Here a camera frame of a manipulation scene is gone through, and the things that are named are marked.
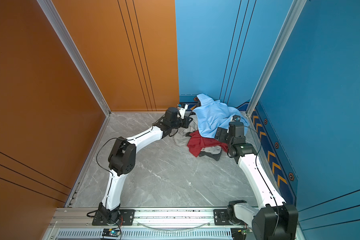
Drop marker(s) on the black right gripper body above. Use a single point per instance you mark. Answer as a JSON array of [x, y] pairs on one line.
[[224, 136]]

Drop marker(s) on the aluminium corner post right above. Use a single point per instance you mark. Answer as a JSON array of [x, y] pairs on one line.
[[283, 36]]

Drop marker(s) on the right small circuit board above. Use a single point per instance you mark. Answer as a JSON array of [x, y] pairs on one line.
[[240, 233]]

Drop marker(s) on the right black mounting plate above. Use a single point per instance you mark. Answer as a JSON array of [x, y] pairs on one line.
[[221, 217]]

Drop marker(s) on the aluminium corner post left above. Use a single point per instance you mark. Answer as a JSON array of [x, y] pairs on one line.
[[63, 34]]

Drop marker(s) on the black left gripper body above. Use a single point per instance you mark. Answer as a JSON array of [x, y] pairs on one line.
[[183, 123]]

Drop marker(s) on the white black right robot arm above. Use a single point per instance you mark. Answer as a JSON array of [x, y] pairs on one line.
[[273, 218]]

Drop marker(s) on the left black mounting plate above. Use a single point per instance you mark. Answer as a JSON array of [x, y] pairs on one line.
[[123, 217]]

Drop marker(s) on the aluminium corner post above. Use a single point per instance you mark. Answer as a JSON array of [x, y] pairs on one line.
[[63, 34], [283, 36]]

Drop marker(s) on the light grey cloth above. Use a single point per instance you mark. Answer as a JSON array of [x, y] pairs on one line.
[[180, 138]]

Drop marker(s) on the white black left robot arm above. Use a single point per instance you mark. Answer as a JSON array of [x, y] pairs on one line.
[[122, 158]]

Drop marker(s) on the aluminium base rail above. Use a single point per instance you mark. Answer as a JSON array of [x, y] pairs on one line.
[[178, 223]]

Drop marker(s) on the black mounting plate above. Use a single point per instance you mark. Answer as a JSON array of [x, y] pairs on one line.
[[221, 217], [123, 217]]

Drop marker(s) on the dark grey cloth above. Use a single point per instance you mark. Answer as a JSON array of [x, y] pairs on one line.
[[216, 157]]

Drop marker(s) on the left green circuit board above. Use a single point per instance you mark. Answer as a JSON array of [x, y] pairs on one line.
[[111, 234]]

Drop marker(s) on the red cloth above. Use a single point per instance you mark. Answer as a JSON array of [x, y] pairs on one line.
[[197, 143]]

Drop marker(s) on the light blue shirt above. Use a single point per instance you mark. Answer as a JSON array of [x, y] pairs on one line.
[[213, 115]]

